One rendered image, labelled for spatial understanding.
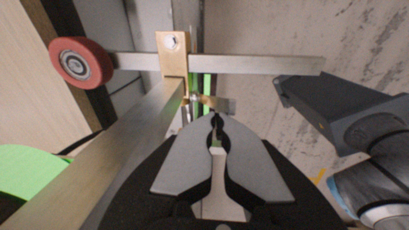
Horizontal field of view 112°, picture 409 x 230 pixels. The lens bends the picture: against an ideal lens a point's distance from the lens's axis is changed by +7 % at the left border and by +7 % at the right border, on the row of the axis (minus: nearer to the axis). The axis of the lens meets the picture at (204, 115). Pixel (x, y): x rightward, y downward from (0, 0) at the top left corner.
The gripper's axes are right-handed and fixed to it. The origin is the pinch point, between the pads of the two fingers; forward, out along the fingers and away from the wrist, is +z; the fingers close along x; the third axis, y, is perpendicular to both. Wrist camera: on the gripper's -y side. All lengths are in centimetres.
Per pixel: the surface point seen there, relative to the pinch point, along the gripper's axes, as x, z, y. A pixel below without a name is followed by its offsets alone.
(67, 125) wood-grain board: -31.1, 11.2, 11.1
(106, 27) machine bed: -27.6, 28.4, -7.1
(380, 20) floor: 104, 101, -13
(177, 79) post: -6.7, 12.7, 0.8
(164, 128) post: -5.9, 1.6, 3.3
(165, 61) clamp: -8.9, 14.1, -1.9
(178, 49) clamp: -6.5, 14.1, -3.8
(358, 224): 233, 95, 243
